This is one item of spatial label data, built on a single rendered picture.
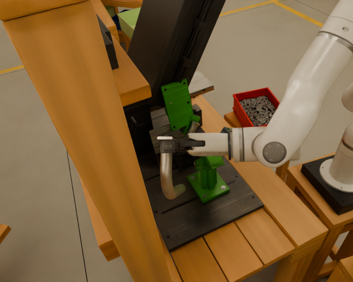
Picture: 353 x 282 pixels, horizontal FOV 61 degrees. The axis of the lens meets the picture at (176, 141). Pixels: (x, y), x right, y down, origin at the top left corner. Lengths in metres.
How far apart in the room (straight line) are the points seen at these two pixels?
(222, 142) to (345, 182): 0.79
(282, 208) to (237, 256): 0.27
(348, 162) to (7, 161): 2.85
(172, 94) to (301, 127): 0.72
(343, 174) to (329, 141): 1.58
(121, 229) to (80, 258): 1.73
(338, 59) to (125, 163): 0.49
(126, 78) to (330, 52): 0.48
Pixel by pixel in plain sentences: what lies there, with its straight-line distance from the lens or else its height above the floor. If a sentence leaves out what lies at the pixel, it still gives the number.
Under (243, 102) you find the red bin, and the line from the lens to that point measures 1.80.
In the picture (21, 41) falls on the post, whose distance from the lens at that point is 0.36.
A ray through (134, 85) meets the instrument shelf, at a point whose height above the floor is 1.54.
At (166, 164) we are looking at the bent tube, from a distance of 0.75.
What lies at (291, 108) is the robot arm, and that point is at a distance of 0.65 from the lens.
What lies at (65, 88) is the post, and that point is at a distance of 0.38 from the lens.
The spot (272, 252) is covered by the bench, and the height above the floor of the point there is 0.88.
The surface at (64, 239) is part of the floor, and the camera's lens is 2.45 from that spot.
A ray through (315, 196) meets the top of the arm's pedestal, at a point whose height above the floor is 0.85.
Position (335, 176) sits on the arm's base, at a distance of 1.40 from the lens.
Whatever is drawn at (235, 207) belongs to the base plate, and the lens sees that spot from 1.26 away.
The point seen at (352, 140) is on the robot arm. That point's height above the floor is 1.13.
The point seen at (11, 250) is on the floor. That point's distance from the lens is 2.61.
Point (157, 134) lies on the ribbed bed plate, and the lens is 1.32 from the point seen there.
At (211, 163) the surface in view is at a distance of 1.10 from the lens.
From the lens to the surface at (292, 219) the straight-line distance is 1.26.
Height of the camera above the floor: 1.95
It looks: 44 degrees down
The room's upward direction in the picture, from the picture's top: 8 degrees counter-clockwise
